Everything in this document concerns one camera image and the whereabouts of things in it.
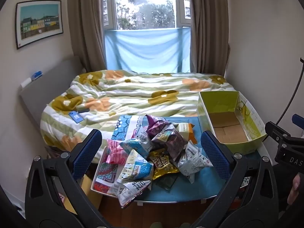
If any window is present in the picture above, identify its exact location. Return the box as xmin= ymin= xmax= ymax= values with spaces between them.
xmin=102 ymin=0 xmax=192 ymax=31

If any blue card tag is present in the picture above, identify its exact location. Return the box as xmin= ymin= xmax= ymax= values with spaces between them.
xmin=69 ymin=111 xmax=84 ymax=124

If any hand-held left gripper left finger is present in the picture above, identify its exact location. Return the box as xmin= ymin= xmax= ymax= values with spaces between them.
xmin=25 ymin=129 xmax=112 ymax=228

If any yellow cardboard box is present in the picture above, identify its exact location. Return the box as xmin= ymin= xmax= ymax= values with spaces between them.
xmin=81 ymin=173 xmax=102 ymax=209

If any dark green snack packet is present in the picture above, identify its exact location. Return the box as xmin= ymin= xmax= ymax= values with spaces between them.
xmin=156 ymin=174 xmax=178 ymax=192

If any blue tablecloth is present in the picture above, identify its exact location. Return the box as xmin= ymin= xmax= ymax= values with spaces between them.
xmin=112 ymin=115 xmax=262 ymax=203

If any light blue window cloth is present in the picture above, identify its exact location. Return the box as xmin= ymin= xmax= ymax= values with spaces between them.
xmin=104 ymin=27 xmax=191 ymax=74

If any blue white snack packet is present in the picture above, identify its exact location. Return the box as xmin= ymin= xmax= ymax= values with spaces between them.
xmin=121 ymin=138 xmax=153 ymax=159
xmin=117 ymin=180 xmax=152 ymax=207
xmin=116 ymin=151 xmax=154 ymax=186

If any gold snack packet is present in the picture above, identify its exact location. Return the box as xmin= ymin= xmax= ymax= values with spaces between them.
xmin=148 ymin=148 xmax=180 ymax=180

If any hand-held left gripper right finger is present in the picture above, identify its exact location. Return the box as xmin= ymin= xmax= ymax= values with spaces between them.
xmin=190 ymin=130 xmax=279 ymax=228

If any pink snack packet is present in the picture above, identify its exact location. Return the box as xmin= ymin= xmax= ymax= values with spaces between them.
xmin=106 ymin=138 xmax=129 ymax=166

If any orange white snack box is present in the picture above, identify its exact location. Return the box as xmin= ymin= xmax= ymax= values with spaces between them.
xmin=176 ymin=122 xmax=198 ymax=144

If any floral duvet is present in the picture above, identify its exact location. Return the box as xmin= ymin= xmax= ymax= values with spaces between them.
xmin=40 ymin=70 xmax=238 ymax=162

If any green cardboard box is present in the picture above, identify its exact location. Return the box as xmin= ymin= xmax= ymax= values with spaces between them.
xmin=197 ymin=91 xmax=268 ymax=156

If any person's right hand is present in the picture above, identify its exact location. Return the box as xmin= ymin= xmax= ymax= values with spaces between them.
xmin=287 ymin=173 xmax=304 ymax=205

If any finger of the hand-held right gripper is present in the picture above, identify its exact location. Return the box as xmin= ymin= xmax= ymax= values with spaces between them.
xmin=265 ymin=121 xmax=291 ymax=146
xmin=292 ymin=113 xmax=304 ymax=128

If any silver white snack packet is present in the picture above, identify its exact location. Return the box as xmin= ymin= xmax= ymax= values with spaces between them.
xmin=178 ymin=141 xmax=213 ymax=184

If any purple snack packet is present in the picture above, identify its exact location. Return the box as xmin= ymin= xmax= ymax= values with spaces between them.
xmin=145 ymin=114 xmax=167 ymax=139

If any dark brown snack packet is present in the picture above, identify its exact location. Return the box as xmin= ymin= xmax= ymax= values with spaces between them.
xmin=151 ymin=123 xmax=188 ymax=162

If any black cable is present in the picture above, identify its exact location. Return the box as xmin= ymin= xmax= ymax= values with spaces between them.
xmin=277 ymin=57 xmax=304 ymax=124

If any grey headboard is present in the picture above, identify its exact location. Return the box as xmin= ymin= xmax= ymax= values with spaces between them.
xmin=18 ymin=56 xmax=83 ymax=148

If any beige curtain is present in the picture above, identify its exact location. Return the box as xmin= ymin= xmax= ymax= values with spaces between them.
xmin=189 ymin=0 xmax=231 ymax=76
xmin=67 ymin=0 xmax=107 ymax=73

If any framed wall picture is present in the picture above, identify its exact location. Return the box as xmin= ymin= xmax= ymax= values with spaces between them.
xmin=15 ymin=0 xmax=64 ymax=50

